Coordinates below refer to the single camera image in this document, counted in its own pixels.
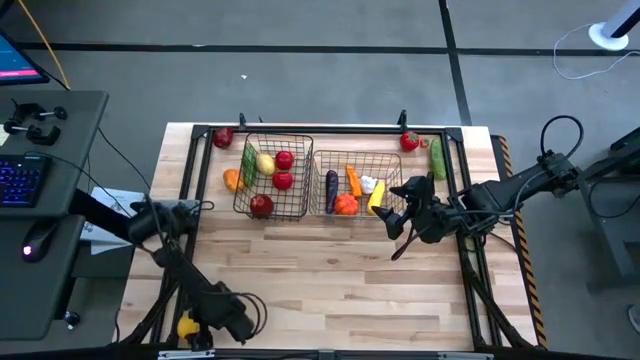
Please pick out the white paper sheet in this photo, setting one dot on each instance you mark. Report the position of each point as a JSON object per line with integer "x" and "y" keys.
{"x": 100, "y": 245}

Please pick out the red toy tomato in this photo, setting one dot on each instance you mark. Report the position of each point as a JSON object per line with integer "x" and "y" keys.
{"x": 284, "y": 160}

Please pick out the black computer desk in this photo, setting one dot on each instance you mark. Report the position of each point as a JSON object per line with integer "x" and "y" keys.
{"x": 65, "y": 150}

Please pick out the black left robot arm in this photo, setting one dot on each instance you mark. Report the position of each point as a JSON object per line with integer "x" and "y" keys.
{"x": 175, "y": 270}

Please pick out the green toy cucumber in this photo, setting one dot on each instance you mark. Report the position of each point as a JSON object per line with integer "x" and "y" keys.
{"x": 249, "y": 165}
{"x": 438, "y": 158}

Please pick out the silver metal bracket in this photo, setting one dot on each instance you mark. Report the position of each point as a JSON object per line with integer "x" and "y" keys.
{"x": 185, "y": 354}
{"x": 465, "y": 356}

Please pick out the red tomato with green calyx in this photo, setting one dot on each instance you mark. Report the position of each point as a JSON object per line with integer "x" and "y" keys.
{"x": 409, "y": 141}

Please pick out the purple backlit keyboard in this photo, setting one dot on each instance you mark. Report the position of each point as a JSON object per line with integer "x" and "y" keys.
{"x": 20, "y": 180}

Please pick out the yellow toy corn cob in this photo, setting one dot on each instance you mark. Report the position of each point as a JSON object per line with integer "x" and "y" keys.
{"x": 376, "y": 198}

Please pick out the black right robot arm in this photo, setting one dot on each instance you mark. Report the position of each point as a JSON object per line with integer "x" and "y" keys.
{"x": 505, "y": 192}

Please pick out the pale yellow oval toy fruit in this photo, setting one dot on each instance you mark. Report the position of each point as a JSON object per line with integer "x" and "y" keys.
{"x": 265, "y": 164}

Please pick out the small black knob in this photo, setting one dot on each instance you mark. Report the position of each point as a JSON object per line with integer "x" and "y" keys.
{"x": 71, "y": 318}

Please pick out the black yellow hazard strip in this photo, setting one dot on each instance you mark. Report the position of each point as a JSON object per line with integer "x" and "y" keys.
{"x": 525, "y": 250}

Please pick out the dark metal stand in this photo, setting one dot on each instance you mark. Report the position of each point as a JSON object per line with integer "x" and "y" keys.
{"x": 610, "y": 240}

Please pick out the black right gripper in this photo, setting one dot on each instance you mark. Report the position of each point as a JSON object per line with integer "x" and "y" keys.
{"x": 430, "y": 217}

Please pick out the black computer mouse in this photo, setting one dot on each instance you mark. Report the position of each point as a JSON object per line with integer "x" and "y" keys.
{"x": 37, "y": 240}

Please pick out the white toy garlic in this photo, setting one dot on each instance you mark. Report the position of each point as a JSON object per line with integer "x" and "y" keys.
{"x": 368, "y": 184}

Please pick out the black C-clamp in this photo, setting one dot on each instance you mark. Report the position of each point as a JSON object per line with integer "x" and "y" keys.
{"x": 37, "y": 134}
{"x": 30, "y": 111}

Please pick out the desk monitor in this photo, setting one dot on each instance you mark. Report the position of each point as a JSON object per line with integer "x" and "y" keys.
{"x": 15, "y": 62}

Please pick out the white round base pole stand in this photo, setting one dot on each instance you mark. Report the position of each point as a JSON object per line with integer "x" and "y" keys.
{"x": 607, "y": 35}

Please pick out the black table clamp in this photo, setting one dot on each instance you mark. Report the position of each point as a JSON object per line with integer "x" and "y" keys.
{"x": 402, "y": 120}
{"x": 242, "y": 121}

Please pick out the purple toy eggplant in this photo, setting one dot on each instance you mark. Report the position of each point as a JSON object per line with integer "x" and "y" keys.
{"x": 331, "y": 191}

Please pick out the orange toy carrot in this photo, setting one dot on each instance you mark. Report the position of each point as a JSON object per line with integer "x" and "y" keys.
{"x": 353, "y": 181}

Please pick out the dark red toy apple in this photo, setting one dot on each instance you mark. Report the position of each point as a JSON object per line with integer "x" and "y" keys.
{"x": 223, "y": 137}

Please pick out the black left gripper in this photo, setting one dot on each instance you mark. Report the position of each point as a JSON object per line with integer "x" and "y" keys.
{"x": 227, "y": 312}

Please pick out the orange toy pumpkin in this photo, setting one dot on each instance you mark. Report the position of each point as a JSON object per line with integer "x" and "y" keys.
{"x": 346, "y": 204}

